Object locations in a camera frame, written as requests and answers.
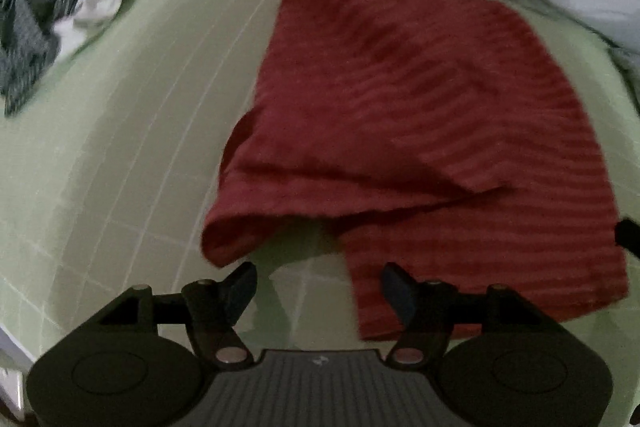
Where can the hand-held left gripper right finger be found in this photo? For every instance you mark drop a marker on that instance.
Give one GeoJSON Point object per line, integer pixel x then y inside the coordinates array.
{"type": "Point", "coordinates": [400, 292]}

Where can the green grid cutting mat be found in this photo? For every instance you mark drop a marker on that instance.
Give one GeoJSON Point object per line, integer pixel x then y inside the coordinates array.
{"type": "Point", "coordinates": [150, 107]}

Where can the red striped cloth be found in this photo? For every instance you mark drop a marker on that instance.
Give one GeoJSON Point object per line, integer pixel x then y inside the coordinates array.
{"type": "Point", "coordinates": [400, 107]}

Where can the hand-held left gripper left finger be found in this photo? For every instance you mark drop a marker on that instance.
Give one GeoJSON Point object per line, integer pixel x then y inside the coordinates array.
{"type": "Point", "coordinates": [239, 289]}

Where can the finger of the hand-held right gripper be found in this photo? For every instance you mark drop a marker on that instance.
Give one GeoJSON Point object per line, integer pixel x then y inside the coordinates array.
{"type": "Point", "coordinates": [630, 237]}

